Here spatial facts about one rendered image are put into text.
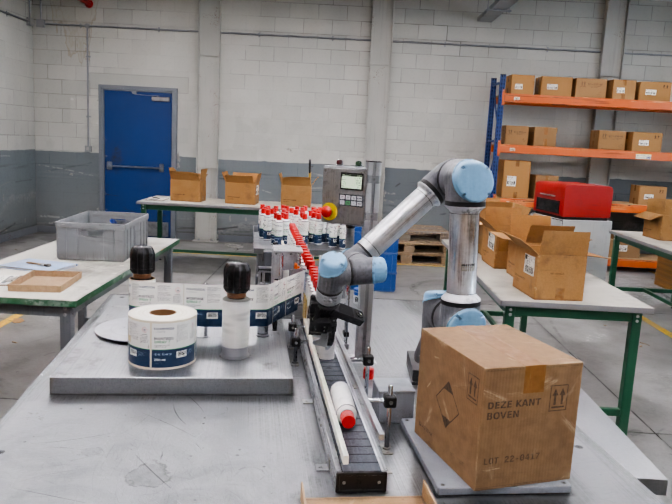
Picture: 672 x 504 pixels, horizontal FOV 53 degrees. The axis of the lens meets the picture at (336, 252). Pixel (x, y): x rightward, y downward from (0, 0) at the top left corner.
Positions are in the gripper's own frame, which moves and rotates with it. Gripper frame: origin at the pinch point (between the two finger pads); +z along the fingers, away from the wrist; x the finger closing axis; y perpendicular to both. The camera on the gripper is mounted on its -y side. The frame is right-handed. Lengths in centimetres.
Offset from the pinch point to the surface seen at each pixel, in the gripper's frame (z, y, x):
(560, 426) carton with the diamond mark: -38, -42, 57
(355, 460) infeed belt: -27, 1, 58
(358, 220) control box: -23.6, -10.0, -33.5
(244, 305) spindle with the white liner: -8.6, 26.0, -8.3
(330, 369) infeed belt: 1.7, -0.1, 7.9
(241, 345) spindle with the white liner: 2.1, 26.6, -1.8
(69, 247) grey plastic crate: 104, 127, -169
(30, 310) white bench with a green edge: 73, 122, -87
